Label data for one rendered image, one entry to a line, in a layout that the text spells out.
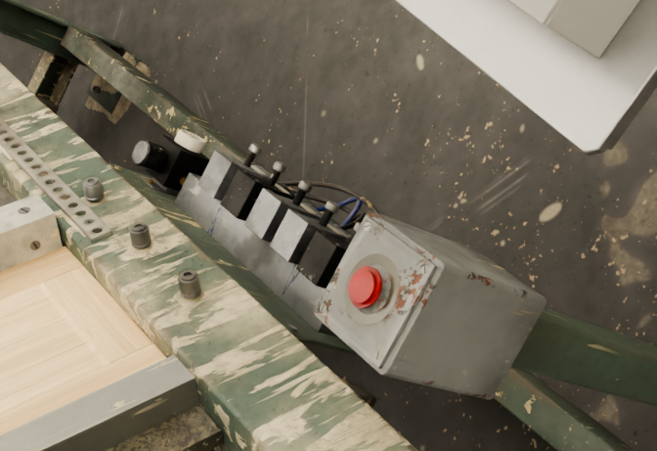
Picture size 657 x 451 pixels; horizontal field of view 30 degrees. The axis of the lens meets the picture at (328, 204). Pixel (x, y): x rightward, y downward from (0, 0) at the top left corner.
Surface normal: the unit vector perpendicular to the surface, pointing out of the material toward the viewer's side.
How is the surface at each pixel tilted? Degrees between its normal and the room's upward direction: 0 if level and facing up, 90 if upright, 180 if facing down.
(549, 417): 0
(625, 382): 90
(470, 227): 0
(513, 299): 90
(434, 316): 90
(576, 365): 90
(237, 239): 0
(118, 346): 51
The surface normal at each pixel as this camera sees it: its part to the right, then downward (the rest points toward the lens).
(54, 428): -0.07, -0.84
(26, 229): 0.55, 0.42
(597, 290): -0.69, -0.25
